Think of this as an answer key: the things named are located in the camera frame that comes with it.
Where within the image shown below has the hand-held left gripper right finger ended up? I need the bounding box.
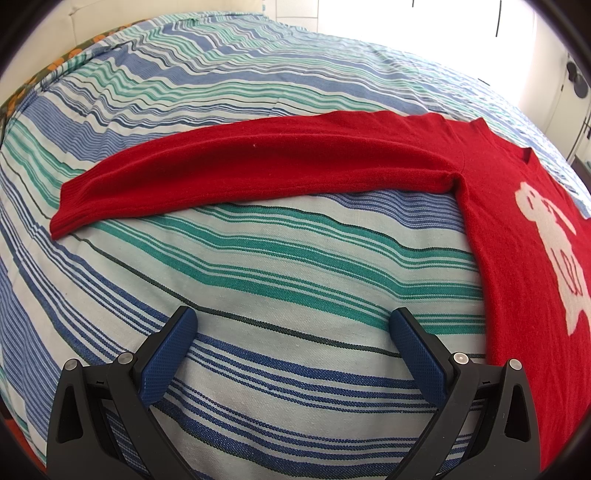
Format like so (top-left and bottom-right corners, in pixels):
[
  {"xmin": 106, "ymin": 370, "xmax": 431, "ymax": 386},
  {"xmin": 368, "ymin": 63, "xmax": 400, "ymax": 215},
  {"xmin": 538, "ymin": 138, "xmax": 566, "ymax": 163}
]
[{"xmin": 389, "ymin": 308, "xmax": 542, "ymax": 480}]

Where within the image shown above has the white wardrobe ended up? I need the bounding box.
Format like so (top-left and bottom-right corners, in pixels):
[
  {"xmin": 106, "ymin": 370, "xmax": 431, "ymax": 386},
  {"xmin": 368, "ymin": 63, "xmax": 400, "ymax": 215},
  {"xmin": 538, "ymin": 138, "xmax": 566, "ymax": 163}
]
[{"xmin": 263, "ymin": 0, "xmax": 541, "ymax": 61}]

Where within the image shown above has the red sweater with white rabbit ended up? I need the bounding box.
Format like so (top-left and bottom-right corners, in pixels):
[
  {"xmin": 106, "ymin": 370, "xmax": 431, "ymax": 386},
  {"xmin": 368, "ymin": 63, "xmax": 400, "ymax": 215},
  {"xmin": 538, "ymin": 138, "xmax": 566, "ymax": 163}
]
[{"xmin": 50, "ymin": 111, "xmax": 591, "ymax": 376}]

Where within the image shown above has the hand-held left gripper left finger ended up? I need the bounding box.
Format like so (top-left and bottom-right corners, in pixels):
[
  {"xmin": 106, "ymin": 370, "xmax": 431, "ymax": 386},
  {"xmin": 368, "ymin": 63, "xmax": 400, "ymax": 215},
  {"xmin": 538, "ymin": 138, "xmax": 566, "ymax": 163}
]
[{"xmin": 46, "ymin": 306, "xmax": 198, "ymax": 480}]

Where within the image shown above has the blue green striped bedspread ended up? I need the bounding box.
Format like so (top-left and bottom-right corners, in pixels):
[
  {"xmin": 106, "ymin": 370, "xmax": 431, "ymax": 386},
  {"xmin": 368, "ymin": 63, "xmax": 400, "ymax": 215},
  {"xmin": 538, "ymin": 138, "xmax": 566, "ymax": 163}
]
[{"xmin": 0, "ymin": 11, "xmax": 591, "ymax": 480}]

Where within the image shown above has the beige headboard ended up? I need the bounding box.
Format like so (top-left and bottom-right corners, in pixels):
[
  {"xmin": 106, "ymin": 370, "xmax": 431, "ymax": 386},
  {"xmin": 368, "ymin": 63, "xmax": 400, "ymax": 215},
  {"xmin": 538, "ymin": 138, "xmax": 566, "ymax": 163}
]
[{"xmin": 14, "ymin": 0, "xmax": 154, "ymax": 65}]

